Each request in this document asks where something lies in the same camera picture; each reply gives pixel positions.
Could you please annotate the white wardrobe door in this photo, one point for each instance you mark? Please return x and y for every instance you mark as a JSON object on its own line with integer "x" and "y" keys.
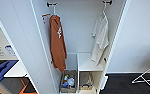
{"x": 116, "y": 43}
{"x": 27, "y": 40}

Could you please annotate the grey wardrobe divider panel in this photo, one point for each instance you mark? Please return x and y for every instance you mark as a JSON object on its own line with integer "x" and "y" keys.
{"x": 72, "y": 61}

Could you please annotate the orange hanging garment white print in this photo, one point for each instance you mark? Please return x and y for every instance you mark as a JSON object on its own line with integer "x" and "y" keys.
{"x": 57, "y": 43}

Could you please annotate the white wardrobe carcass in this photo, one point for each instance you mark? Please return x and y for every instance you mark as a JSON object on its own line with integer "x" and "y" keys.
{"x": 77, "y": 26}

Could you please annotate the white hanging shirt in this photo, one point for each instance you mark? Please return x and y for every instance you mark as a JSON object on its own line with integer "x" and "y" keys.
{"x": 101, "y": 36}

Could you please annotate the small tan bag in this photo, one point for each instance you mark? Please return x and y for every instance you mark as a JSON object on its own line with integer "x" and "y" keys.
{"x": 87, "y": 85}

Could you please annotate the white clothes hanger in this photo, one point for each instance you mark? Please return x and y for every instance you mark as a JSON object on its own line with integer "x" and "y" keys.
{"x": 55, "y": 10}
{"x": 103, "y": 10}

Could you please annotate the woven storage basket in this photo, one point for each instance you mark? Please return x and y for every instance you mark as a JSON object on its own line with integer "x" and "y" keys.
{"x": 62, "y": 88}

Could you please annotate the orange folding stand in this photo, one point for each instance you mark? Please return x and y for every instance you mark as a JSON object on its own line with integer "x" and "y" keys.
{"x": 24, "y": 89}

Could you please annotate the blue flat board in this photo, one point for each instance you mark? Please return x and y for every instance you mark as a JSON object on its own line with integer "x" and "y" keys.
{"x": 2, "y": 70}

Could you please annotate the black hanger rail bracket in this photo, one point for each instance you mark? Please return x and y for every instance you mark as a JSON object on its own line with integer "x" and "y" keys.
{"x": 107, "y": 2}
{"x": 51, "y": 4}

